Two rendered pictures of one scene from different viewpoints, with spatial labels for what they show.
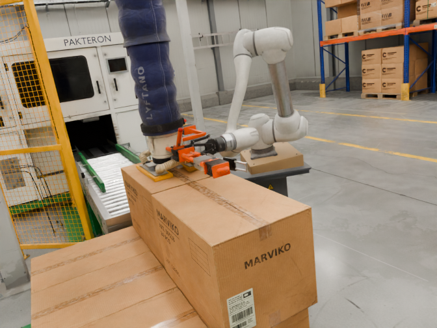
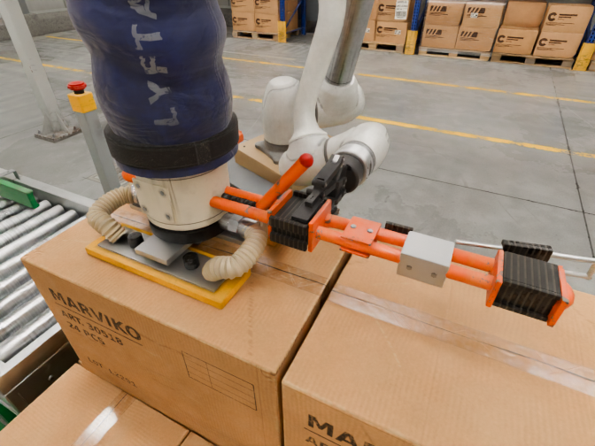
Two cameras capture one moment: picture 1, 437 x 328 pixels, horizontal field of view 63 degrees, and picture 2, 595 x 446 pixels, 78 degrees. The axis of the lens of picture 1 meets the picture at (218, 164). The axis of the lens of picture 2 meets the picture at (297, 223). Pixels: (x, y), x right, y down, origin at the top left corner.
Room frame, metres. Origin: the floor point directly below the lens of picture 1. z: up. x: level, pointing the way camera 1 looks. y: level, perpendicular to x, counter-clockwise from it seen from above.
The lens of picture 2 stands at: (1.25, 0.48, 1.44)
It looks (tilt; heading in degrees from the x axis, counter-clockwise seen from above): 36 degrees down; 322
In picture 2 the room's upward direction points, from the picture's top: straight up
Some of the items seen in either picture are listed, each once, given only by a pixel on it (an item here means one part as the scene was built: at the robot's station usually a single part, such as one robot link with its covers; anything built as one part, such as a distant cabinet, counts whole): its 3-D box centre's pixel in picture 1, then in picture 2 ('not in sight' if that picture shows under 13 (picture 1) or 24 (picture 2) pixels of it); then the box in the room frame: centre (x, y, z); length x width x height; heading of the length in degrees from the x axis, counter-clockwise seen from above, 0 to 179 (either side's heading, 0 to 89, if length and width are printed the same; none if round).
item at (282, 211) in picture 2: (183, 153); (299, 219); (1.66, 0.16, 1.07); 0.10 x 0.08 x 0.06; 116
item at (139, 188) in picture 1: (175, 202); (210, 304); (1.87, 0.27, 0.74); 0.60 x 0.40 x 0.40; 26
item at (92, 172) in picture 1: (85, 168); not in sight; (3.52, 1.35, 0.60); 1.60 x 0.10 x 0.09; 26
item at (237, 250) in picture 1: (227, 244); (473, 415); (1.32, 0.01, 0.74); 0.60 x 0.40 x 0.40; 26
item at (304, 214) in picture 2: not in sight; (307, 209); (1.65, 0.15, 1.10); 0.07 x 0.03 x 0.01; 116
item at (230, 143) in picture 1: (226, 142); (351, 165); (1.75, -0.06, 1.07); 0.09 x 0.06 x 0.09; 26
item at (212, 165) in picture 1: (216, 168); (524, 286); (1.34, 0.01, 1.07); 0.08 x 0.07 x 0.05; 26
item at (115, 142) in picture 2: (162, 124); (175, 130); (1.89, 0.27, 1.19); 0.23 x 0.23 x 0.04
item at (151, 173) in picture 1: (153, 168); (164, 255); (1.84, 0.35, 0.97); 0.34 x 0.10 x 0.05; 26
